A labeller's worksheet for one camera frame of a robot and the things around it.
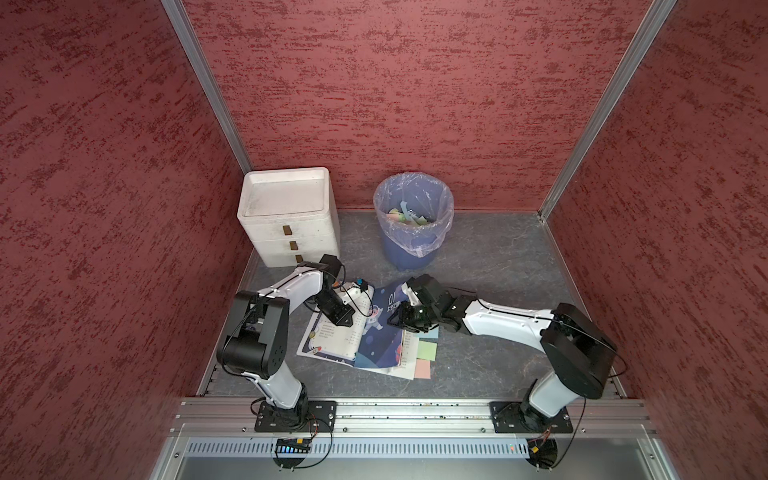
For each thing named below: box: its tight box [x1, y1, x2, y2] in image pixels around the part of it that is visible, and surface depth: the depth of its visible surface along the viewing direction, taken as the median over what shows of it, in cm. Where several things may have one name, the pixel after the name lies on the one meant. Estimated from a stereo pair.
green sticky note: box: [416, 340, 437, 361], surface depth 85 cm
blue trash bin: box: [373, 172, 455, 271], surface depth 94 cm
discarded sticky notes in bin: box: [386, 200, 429, 225], surface depth 102 cm
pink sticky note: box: [414, 358, 431, 379], surface depth 83 cm
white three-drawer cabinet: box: [237, 167, 341, 268], surface depth 94 cm
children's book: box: [296, 281, 418, 380], surface depth 86 cm
